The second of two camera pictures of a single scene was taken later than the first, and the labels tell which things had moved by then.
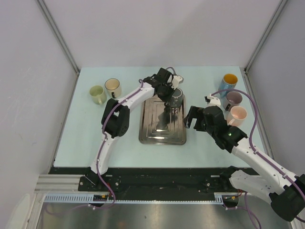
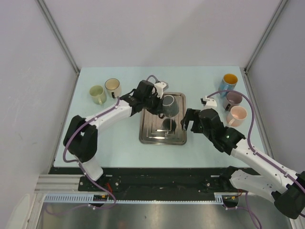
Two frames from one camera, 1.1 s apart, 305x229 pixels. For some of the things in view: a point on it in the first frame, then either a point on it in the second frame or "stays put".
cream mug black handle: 113,87 stays put
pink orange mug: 237,116 stays put
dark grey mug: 176,98 to 170,107
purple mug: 233,98 stays put
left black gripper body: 166,92 to 152,104
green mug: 97,94 stays put
